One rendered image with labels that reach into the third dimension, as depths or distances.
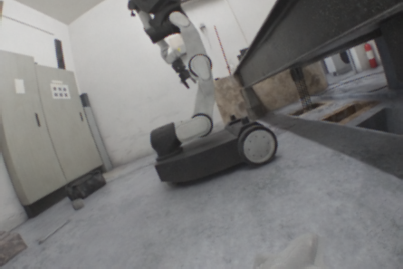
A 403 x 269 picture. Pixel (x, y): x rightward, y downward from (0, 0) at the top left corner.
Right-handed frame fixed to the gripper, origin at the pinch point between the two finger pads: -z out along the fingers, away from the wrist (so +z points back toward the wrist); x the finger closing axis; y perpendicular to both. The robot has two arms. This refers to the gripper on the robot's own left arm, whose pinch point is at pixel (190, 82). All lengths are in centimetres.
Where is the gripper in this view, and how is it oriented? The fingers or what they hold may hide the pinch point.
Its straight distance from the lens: 136.7
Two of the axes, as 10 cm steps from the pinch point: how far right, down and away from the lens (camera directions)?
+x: 4.5, -5.0, 7.4
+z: -5.7, -8.0, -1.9
